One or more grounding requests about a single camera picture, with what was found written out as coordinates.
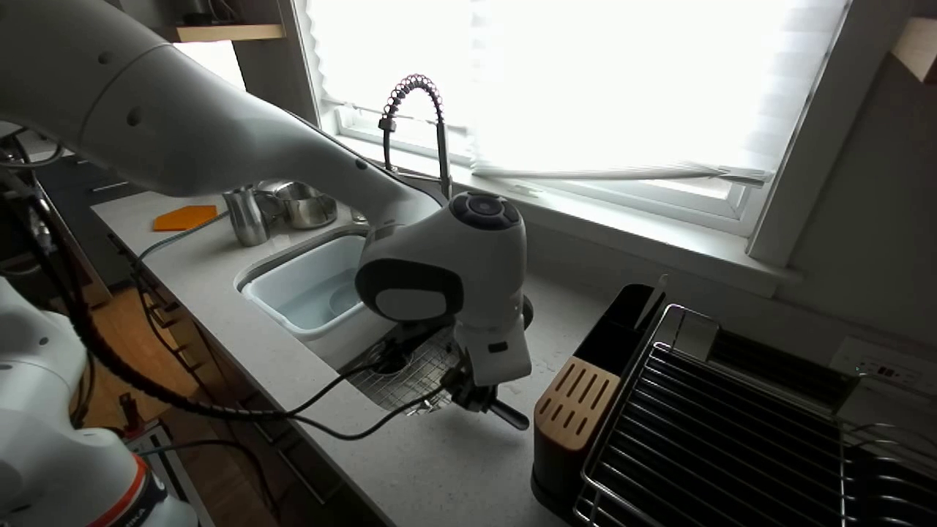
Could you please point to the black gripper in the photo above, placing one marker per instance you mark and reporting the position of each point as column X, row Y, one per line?
column 467, row 393

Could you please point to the metal pot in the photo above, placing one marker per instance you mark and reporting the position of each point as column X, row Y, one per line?
column 297, row 205

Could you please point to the stainless steel cup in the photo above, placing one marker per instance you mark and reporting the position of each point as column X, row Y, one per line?
column 243, row 216

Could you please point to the metal sink grid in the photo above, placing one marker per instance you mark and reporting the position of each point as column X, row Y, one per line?
column 392, row 372

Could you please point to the spring neck faucet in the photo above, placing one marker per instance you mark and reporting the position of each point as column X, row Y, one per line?
column 435, row 123

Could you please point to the orange sponge cloth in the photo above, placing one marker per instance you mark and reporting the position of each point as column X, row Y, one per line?
column 186, row 219

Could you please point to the wooden knife block slot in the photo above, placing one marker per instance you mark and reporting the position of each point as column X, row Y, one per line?
column 575, row 402

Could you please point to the black dish drying rack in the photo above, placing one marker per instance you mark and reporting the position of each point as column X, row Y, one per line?
column 710, row 429

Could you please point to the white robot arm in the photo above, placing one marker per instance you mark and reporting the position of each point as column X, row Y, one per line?
column 118, row 96

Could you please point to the stainless steel sink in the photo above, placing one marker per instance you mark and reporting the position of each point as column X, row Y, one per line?
column 364, row 328

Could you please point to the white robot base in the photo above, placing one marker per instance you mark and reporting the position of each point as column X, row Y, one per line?
column 54, row 472

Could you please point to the white plastic wash basin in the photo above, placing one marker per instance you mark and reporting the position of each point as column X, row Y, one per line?
column 315, row 292

